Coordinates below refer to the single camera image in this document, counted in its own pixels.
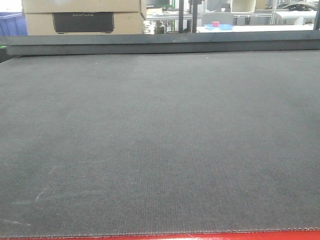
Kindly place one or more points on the small red cube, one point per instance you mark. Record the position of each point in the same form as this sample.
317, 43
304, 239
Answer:
215, 24

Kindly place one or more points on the light blue flat tray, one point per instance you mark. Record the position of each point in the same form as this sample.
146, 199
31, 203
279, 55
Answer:
220, 27

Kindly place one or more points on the brown cardboard box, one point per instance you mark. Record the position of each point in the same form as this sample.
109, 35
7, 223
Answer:
84, 17

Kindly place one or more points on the blue plastic crate on table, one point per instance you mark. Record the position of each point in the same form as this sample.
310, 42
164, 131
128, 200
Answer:
13, 24

